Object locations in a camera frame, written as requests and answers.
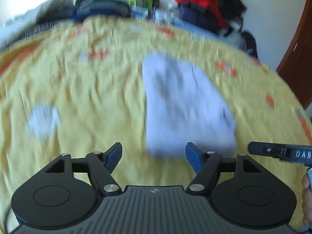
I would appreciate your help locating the lavender long-sleeved sweater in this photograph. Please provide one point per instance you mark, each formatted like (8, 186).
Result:
(182, 107)

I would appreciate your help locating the pile of dark folded clothes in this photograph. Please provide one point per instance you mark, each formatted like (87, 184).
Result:
(97, 4)

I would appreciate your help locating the person's right hand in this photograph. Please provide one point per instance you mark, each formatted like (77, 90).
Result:
(307, 204)

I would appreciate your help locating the black bag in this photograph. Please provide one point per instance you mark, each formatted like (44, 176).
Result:
(249, 43)

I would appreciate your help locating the light blue knitted blanket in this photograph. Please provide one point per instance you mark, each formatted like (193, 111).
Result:
(185, 25)

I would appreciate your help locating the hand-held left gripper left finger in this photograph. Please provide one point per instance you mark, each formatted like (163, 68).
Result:
(114, 156)

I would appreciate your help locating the pile of red and navy clothes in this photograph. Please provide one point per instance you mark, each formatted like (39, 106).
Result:
(202, 9)

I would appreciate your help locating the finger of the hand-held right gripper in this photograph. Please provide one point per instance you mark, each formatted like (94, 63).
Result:
(263, 149)

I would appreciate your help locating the yellow printed blanket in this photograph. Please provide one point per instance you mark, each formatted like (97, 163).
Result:
(85, 90)

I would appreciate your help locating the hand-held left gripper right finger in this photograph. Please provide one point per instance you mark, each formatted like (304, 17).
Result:
(193, 156)

